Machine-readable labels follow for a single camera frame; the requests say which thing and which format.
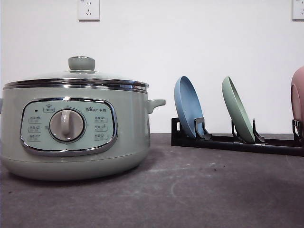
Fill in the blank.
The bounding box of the blue plate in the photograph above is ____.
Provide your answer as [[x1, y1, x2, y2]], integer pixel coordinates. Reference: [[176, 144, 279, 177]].
[[174, 76, 204, 139]]

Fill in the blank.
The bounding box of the black plate rack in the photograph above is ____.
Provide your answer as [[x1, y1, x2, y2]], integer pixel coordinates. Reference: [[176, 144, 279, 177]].
[[171, 117, 304, 156]]

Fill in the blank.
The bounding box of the glass steamer lid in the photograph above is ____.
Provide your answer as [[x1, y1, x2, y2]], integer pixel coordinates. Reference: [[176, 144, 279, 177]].
[[3, 56, 149, 91]]

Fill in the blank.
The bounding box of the green plate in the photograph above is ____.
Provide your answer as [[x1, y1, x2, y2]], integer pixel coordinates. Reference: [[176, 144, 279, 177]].
[[222, 76, 255, 143]]

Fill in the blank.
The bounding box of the white wall socket left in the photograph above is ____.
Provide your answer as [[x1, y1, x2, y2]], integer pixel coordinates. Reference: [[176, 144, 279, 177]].
[[78, 0, 100, 22]]

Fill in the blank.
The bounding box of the white wall socket right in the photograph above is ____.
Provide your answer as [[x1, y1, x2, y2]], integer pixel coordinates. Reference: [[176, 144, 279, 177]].
[[292, 0, 304, 22]]

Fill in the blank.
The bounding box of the white wall socket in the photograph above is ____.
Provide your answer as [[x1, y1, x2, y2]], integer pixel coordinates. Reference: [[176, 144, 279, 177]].
[[78, 0, 100, 22], [292, 0, 304, 22]]

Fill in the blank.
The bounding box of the green electric steamer pot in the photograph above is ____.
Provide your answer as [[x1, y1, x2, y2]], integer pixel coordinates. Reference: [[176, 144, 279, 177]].
[[0, 86, 166, 181]]

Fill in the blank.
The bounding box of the pink plate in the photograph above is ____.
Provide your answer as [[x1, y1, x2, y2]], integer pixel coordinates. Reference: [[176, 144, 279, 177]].
[[291, 66, 304, 126]]

